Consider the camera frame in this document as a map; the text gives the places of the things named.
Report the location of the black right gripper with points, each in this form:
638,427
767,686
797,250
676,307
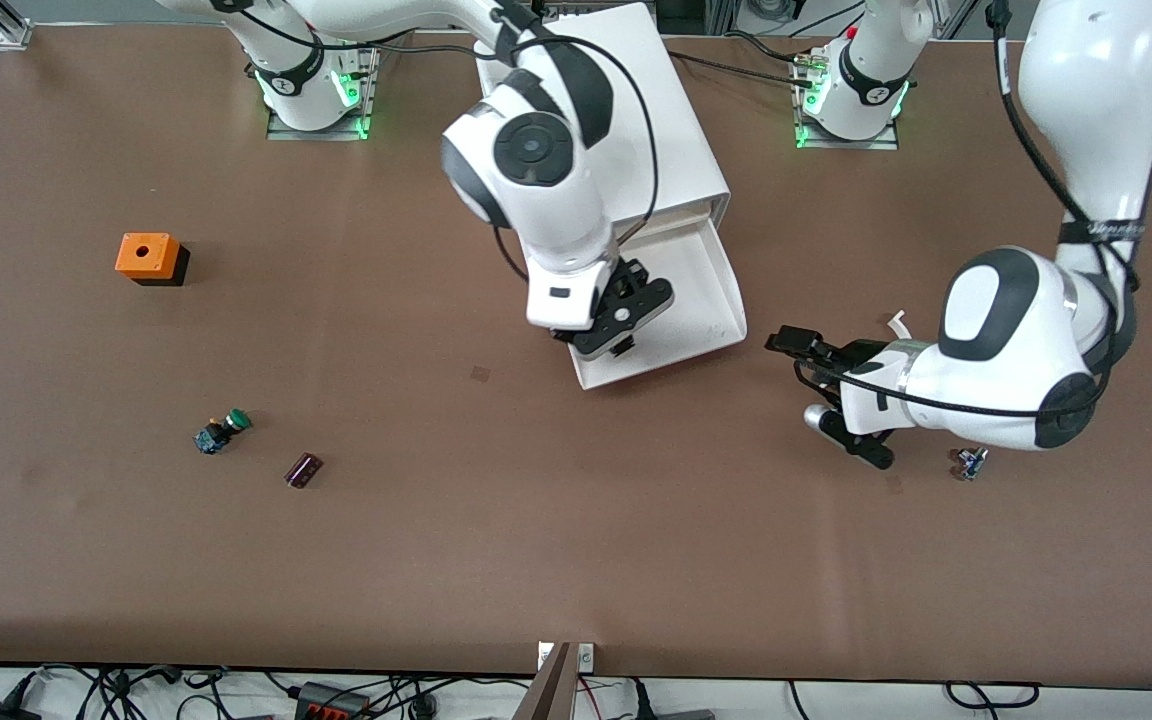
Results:
636,273

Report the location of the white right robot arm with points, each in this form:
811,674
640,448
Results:
536,150

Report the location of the black power strip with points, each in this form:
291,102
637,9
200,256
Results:
331,705

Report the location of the black floor plug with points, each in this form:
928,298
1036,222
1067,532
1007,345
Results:
641,700

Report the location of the small electrical contact block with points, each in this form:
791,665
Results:
971,463

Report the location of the aluminium frame profile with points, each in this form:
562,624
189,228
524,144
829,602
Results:
11,30

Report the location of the white curved plastic strip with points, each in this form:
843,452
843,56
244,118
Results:
897,323

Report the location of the maroon cylindrical component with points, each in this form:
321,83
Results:
303,470

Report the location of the white drawer cabinet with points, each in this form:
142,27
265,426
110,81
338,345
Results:
676,130

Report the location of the orange button enclosure box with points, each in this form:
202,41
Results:
144,255

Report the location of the black power adapter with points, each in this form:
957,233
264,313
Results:
1,712

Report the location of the white mounting bracket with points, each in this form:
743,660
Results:
586,657

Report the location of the green push button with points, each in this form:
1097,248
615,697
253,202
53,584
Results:
226,428

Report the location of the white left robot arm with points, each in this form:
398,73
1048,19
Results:
1006,320

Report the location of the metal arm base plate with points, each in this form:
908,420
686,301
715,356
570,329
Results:
316,134
846,144

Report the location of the brown camera support beam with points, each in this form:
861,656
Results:
551,695

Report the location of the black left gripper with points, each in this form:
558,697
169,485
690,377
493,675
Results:
857,359

